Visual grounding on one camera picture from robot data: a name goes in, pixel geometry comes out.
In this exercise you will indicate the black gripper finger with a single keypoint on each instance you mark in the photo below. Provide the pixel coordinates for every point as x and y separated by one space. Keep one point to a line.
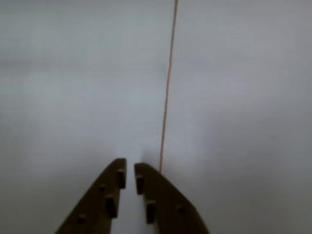
170 207
97 202

